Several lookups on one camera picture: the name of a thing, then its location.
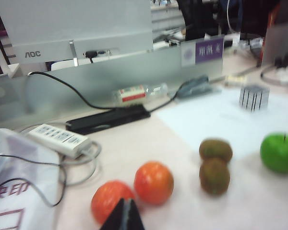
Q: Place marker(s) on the clear red-labelled plastic bottle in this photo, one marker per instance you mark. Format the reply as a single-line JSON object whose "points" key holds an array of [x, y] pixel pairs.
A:
{"points": [[132, 94]]}

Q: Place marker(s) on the white paper sheet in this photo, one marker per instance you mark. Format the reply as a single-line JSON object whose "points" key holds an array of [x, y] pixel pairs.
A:
{"points": [[218, 115]]}

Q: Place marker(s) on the translucent red-printed plastic bag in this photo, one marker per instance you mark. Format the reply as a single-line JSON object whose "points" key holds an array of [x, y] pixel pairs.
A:
{"points": [[14, 172]]}

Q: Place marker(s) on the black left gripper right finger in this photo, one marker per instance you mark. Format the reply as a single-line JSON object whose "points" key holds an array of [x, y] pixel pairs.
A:
{"points": [[135, 218]]}

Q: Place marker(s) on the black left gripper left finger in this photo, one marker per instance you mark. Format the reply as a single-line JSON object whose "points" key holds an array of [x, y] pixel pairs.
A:
{"points": [[120, 218]]}

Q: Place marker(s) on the brown fuzzy kiwi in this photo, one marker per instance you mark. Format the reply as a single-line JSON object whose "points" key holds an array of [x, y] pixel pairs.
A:
{"points": [[214, 148], [214, 177]]}

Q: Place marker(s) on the white AOC monitor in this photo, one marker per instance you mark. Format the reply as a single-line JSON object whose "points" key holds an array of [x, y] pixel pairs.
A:
{"points": [[74, 24]]}

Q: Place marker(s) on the green apple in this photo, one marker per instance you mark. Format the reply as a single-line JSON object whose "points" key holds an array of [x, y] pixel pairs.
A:
{"points": [[278, 153]]}

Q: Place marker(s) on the silver mirror puzzle cube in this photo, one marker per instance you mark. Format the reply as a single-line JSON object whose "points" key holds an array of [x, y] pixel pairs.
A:
{"points": [[254, 98]]}

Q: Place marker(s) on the frosted glass desk partition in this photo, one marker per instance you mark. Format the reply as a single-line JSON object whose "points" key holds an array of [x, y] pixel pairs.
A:
{"points": [[134, 72]]}

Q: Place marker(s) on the orange tangerine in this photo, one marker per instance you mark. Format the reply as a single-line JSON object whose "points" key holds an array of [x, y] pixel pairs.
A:
{"points": [[105, 203], [153, 183]]}

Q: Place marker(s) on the white tissue pack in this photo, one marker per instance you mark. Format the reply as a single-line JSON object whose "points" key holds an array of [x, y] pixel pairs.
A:
{"points": [[235, 80]]}

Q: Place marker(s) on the purple and white name plate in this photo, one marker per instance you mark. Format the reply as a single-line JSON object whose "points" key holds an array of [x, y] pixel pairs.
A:
{"points": [[208, 49]]}

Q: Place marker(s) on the white power strip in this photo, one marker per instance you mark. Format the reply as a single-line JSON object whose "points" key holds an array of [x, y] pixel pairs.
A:
{"points": [[57, 137]]}

